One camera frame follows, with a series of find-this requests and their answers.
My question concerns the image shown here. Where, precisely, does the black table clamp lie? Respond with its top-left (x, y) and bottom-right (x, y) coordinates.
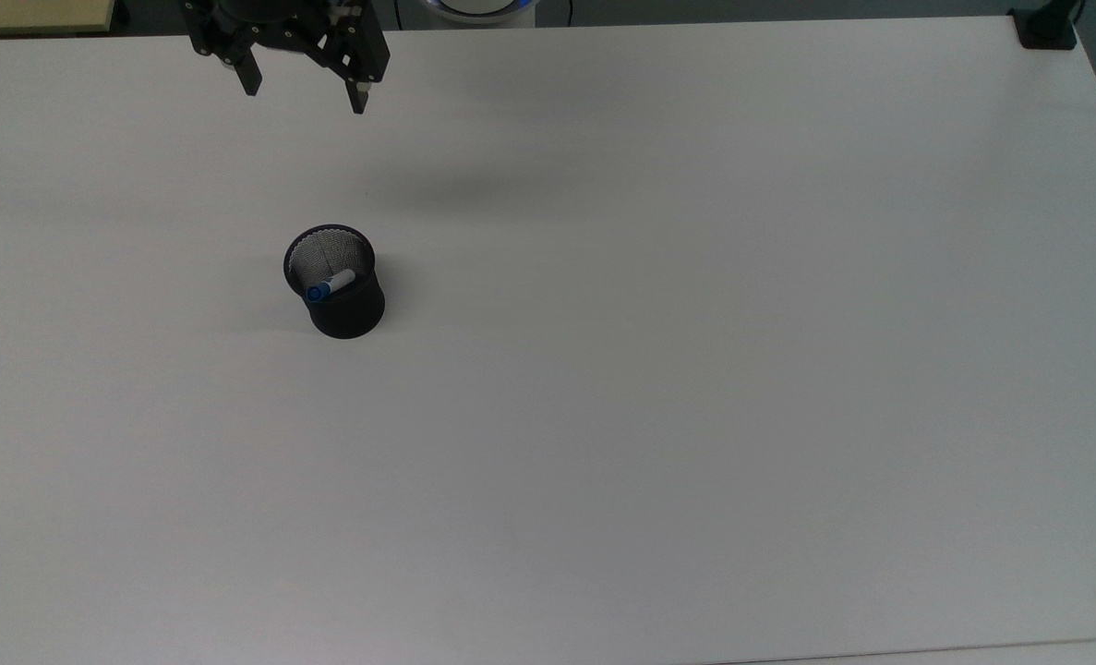
top-left (1011, 0), bottom-right (1081, 50)

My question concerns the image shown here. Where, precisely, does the white marker with blue cap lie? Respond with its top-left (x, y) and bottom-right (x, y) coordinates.
top-left (306, 269), bottom-right (357, 304)

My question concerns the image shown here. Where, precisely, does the black mesh pen cup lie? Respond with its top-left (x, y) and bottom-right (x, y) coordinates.
top-left (283, 224), bottom-right (387, 340)

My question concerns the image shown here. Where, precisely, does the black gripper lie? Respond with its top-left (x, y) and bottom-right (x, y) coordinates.
top-left (182, 0), bottom-right (391, 115)

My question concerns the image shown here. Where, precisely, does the beige side table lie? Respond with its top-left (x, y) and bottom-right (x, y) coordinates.
top-left (0, 0), bottom-right (117, 38)

